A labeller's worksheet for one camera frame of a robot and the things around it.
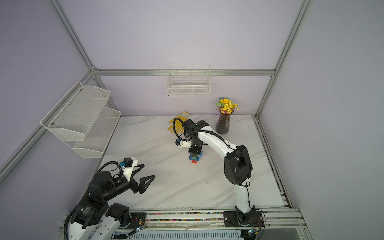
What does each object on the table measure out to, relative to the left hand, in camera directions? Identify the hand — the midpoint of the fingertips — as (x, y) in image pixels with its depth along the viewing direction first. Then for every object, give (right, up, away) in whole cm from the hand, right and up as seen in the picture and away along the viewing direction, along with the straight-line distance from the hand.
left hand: (148, 173), depth 69 cm
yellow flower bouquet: (+41, +35, +22) cm, 58 cm away
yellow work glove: (+12, +22, +10) cm, 27 cm away
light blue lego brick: (+24, +4, +20) cm, 31 cm away
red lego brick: (+21, 0, +23) cm, 32 cm away
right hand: (+24, +7, +19) cm, 31 cm away
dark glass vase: (+41, +23, +32) cm, 57 cm away
